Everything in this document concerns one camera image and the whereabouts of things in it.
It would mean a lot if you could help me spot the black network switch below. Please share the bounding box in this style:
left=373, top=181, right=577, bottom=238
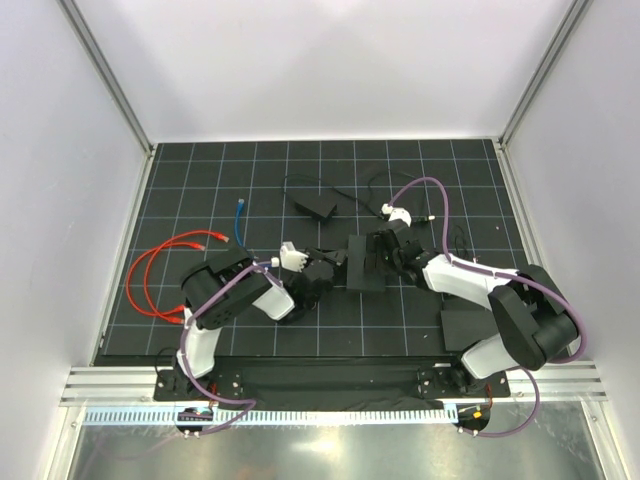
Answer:
left=346, top=235, right=386, bottom=294

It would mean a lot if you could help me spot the black power cord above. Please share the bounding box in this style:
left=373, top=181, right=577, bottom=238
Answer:
left=283, top=169, right=436, bottom=225

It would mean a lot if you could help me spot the blue ethernet cable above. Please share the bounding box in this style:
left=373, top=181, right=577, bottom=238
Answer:
left=233, top=198, right=281, bottom=271

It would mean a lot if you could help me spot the red ethernet cable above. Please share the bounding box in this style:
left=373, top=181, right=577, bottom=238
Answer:
left=127, top=241, right=207, bottom=317
left=143, top=229, right=231, bottom=324

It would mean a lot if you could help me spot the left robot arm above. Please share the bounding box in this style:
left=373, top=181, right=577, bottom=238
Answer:
left=169, top=242, right=348, bottom=400

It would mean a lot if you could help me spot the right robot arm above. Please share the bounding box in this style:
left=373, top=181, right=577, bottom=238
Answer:
left=363, top=220, right=584, bottom=396

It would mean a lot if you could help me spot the black grid mat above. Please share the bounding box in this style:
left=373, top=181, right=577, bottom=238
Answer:
left=95, top=139, right=530, bottom=366

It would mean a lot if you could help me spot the black power adapter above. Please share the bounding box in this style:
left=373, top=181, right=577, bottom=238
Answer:
left=292, top=195, right=337, bottom=222

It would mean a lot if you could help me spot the black flat block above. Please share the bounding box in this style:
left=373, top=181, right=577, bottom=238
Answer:
left=441, top=310, right=498, bottom=352

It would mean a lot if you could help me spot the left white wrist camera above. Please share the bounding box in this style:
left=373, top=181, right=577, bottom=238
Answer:
left=270, top=241, right=309, bottom=273

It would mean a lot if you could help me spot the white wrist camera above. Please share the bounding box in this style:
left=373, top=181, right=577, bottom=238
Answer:
left=270, top=241, right=309, bottom=273
left=380, top=203, right=412, bottom=226

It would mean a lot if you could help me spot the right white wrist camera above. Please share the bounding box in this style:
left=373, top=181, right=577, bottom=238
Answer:
left=380, top=203, right=412, bottom=226

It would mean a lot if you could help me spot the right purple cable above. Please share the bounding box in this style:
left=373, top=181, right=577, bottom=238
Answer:
left=387, top=177, right=587, bottom=439

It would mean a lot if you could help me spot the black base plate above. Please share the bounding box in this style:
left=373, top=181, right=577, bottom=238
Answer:
left=154, top=356, right=510, bottom=408

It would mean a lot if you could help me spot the white slotted cable duct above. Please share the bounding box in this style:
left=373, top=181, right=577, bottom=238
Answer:
left=83, top=405, right=458, bottom=427

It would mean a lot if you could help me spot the aluminium front rail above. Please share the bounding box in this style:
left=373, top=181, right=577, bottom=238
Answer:
left=59, top=361, right=608, bottom=407

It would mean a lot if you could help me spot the right aluminium frame post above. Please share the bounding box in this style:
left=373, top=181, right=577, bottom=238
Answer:
left=498, top=0, right=592, bottom=150

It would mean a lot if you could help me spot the aluminium frame post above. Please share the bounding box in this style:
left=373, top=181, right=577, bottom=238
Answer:
left=56, top=0, right=154, bottom=157
left=498, top=0, right=592, bottom=150

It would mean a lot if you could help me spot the left aluminium frame post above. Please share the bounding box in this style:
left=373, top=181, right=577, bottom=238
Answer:
left=56, top=0, right=154, bottom=157

